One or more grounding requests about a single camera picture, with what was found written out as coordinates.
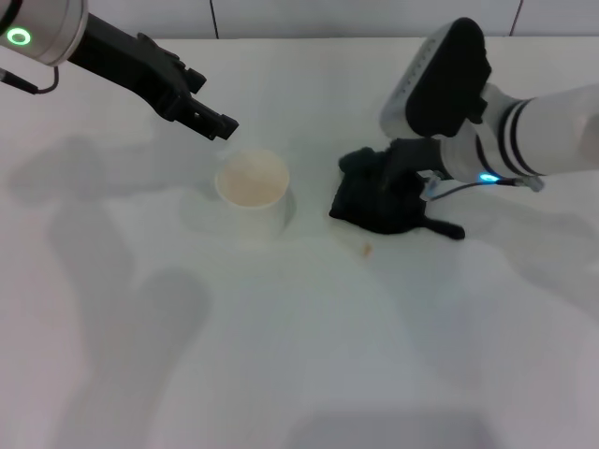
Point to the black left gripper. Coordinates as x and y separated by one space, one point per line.
131 70

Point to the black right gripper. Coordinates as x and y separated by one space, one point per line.
416 156

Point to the dark blue rag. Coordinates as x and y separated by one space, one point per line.
374 206

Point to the white paper cup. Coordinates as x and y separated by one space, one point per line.
252 180

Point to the brown water stain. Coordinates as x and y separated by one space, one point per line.
366 249

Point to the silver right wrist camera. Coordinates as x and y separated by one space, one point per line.
444 75

